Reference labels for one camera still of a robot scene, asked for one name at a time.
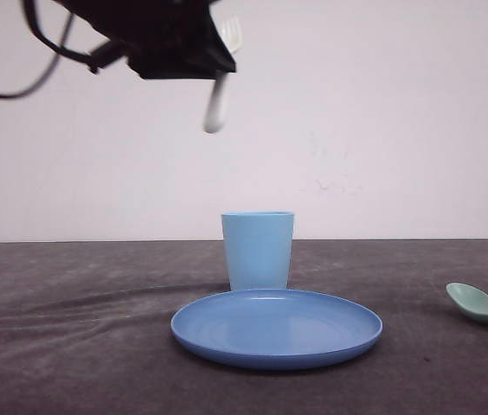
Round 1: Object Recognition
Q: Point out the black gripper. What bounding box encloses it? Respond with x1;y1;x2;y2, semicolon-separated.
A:
60;0;236;80

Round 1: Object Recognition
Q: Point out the white plastic fork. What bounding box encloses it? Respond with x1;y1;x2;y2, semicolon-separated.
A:
202;16;243;134

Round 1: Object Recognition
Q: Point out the light blue plastic cup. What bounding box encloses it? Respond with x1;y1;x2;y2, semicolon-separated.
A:
222;211;294;291

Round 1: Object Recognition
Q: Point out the mint green plastic spoon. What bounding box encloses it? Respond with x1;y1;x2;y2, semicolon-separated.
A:
446;282;488;323

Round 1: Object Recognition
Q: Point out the grey table cloth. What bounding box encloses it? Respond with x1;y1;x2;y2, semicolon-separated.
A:
0;239;488;414

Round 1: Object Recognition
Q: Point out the blue plastic plate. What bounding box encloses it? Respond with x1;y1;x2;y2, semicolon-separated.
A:
170;289;383;371

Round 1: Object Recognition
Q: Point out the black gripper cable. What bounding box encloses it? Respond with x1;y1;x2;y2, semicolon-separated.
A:
0;0;118;99

